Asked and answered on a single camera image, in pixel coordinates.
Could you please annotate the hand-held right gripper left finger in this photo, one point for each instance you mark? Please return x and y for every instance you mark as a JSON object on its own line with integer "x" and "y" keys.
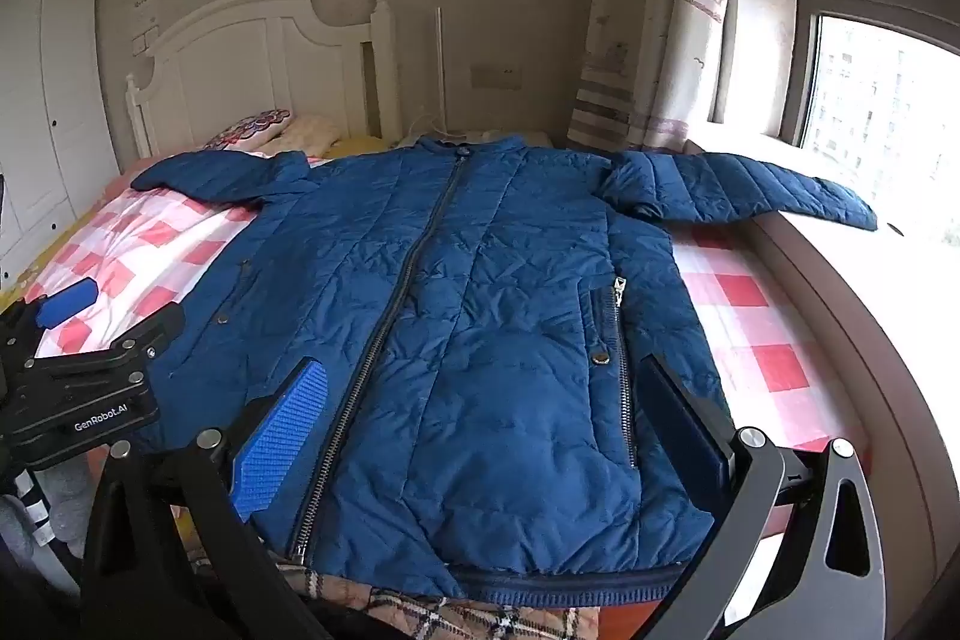
{"x": 279, "y": 437}

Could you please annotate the white wardrobe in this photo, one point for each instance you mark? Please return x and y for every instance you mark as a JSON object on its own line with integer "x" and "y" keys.
{"x": 52, "y": 85}

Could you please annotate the cream pillow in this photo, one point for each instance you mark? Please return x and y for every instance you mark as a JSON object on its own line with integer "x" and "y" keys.
{"x": 311, "y": 130}

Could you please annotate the person's left forearm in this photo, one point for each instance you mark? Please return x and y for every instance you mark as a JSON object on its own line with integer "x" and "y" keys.
{"x": 60, "y": 497}

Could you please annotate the yellow cloth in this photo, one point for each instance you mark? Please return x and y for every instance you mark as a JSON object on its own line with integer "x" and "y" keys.
{"x": 356, "y": 147}

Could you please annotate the beige window ledge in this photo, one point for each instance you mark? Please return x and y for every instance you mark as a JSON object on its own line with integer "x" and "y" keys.
{"x": 862, "y": 325}

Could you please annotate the plaid blanket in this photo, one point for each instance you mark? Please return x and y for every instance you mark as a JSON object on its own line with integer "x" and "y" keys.
{"x": 450, "y": 621}

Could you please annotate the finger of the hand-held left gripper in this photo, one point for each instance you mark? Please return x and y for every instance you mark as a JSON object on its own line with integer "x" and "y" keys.
{"x": 66, "y": 304}
{"x": 112, "y": 359}

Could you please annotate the white bed headboard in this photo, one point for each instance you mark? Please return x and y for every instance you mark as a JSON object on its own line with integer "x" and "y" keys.
{"x": 247, "y": 55}

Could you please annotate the blue puffer jacket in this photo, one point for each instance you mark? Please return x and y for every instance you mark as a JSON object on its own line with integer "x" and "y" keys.
{"x": 487, "y": 310}

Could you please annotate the white upright pole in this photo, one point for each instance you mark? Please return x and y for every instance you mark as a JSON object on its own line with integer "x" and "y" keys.
{"x": 440, "y": 70}

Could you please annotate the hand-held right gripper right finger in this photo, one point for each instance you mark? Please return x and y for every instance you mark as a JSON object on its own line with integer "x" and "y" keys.
{"x": 686, "y": 422}

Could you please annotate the pink checked bedsheet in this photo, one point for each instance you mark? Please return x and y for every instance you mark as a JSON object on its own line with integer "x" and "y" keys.
{"x": 150, "y": 235}

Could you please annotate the patterned pillow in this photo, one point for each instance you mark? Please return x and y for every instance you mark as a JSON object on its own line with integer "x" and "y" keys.
{"x": 251, "y": 126}

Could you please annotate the printed curtain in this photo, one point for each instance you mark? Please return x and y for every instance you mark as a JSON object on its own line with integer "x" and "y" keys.
{"x": 660, "y": 10}

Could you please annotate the window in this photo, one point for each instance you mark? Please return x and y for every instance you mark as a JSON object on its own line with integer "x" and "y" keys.
{"x": 877, "y": 100}

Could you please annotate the wall socket plate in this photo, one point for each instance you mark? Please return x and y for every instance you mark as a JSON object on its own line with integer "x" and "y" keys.
{"x": 495, "y": 76}

